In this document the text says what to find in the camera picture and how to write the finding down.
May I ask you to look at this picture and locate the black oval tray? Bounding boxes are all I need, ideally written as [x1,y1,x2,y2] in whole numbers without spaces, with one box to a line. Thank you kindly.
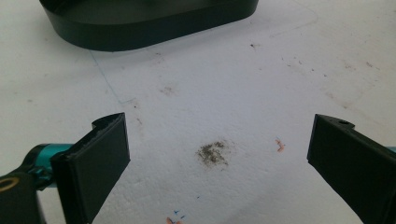
[38,0,260,52]

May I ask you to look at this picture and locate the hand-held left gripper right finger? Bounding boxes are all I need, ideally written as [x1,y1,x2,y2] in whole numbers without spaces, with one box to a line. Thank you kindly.
[306,113,396,224]

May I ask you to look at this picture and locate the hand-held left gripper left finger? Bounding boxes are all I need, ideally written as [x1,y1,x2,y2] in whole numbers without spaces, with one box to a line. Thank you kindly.
[50,112,132,224]

